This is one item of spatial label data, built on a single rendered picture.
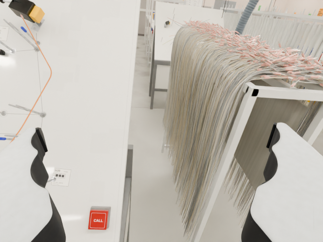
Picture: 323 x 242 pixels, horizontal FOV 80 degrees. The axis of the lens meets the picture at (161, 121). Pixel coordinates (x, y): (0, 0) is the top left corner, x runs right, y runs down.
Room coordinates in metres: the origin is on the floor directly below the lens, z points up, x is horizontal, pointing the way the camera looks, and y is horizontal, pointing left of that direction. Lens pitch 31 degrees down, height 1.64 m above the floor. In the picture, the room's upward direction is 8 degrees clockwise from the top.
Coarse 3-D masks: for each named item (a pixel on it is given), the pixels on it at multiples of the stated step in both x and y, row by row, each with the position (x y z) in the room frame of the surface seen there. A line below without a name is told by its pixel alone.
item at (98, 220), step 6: (90, 210) 0.32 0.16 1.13; (96, 210) 0.32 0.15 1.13; (102, 210) 0.33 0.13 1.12; (108, 210) 0.33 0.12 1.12; (90, 216) 0.31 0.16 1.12; (96, 216) 0.31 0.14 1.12; (102, 216) 0.32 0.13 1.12; (90, 222) 0.30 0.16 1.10; (96, 222) 0.30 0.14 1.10; (102, 222) 0.31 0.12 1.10; (90, 228) 0.29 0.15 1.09; (96, 228) 0.29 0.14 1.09; (102, 228) 0.30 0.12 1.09
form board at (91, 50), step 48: (48, 0) 0.73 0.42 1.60; (96, 0) 0.76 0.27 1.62; (0, 48) 0.60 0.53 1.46; (48, 48) 0.63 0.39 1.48; (96, 48) 0.65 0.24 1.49; (0, 96) 0.51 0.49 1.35; (48, 96) 0.53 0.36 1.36; (96, 96) 0.55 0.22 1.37; (0, 144) 0.42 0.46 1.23; (48, 144) 0.44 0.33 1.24; (96, 144) 0.46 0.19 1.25; (96, 192) 0.37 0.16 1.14; (96, 240) 0.29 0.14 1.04
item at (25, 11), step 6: (0, 0) 0.63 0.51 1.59; (6, 0) 0.62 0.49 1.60; (12, 0) 0.61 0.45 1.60; (18, 0) 0.61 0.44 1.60; (24, 0) 0.61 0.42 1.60; (12, 6) 0.59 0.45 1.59; (18, 6) 0.60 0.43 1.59; (24, 6) 0.60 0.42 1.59; (30, 6) 0.60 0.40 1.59; (18, 12) 0.60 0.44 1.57; (24, 12) 0.59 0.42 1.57; (30, 12) 0.60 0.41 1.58; (24, 18) 0.62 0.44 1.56; (30, 18) 0.60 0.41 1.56; (36, 24) 0.65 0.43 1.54; (36, 30) 0.66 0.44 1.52
